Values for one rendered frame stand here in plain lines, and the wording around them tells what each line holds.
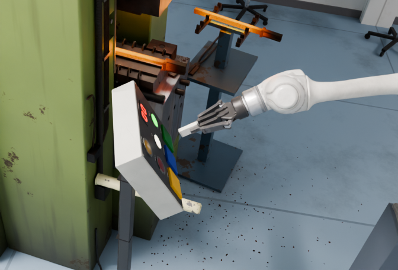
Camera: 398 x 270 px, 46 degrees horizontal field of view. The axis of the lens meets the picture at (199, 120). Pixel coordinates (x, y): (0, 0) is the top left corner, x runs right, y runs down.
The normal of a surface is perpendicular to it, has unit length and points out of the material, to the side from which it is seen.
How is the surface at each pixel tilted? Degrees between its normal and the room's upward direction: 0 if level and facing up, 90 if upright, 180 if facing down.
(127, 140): 30
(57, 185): 90
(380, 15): 90
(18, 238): 90
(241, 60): 0
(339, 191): 0
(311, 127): 0
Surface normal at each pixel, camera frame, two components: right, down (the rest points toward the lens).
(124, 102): -0.38, -0.65
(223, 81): 0.13, -0.76
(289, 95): -0.25, 0.14
